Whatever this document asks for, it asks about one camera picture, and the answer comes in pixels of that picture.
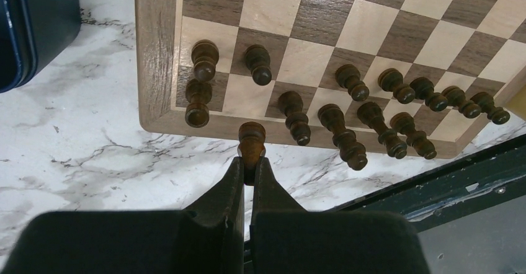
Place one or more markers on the dark wooden knight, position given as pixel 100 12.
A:
pixel 348 77

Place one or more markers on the blue square tin tray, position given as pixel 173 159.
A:
pixel 33 33

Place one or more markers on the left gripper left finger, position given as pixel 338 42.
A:
pixel 206 237

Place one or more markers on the dark chess piece on board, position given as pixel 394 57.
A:
pixel 425 90
pixel 291 105
pixel 391 80
pixel 257 60
pixel 198 94
pixel 351 151
pixel 204 56
pixel 371 114

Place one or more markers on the wooden chess board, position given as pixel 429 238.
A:
pixel 477 45

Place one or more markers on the dark wooden pawn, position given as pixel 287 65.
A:
pixel 457 98
pixel 497 115
pixel 404 123

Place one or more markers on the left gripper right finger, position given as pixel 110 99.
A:
pixel 285 238

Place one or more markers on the dark wooden piece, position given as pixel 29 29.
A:
pixel 251 147

